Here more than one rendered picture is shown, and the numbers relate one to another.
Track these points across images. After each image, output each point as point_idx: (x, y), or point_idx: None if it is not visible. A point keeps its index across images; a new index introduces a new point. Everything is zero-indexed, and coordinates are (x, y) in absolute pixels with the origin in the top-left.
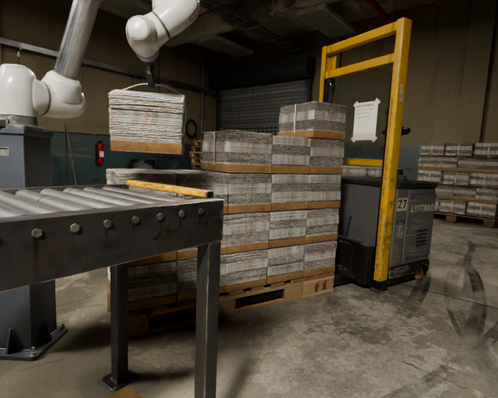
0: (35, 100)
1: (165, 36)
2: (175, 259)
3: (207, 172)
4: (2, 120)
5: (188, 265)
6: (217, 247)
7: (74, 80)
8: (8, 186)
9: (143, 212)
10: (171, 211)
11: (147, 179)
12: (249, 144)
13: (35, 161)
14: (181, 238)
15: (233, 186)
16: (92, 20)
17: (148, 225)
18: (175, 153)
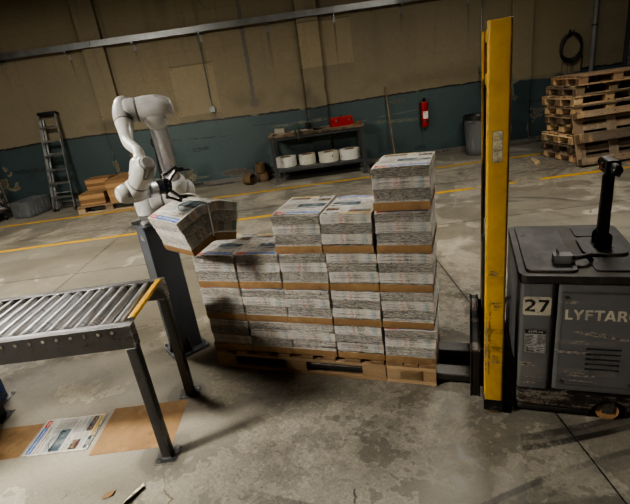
0: (152, 204)
1: (138, 192)
2: (245, 319)
3: (266, 249)
4: (137, 221)
5: (257, 326)
6: (133, 351)
7: (174, 182)
8: (149, 259)
9: (73, 334)
10: (90, 333)
11: (212, 259)
12: (293, 226)
13: (159, 243)
14: (102, 346)
15: (284, 265)
16: (164, 142)
17: (78, 340)
18: (191, 255)
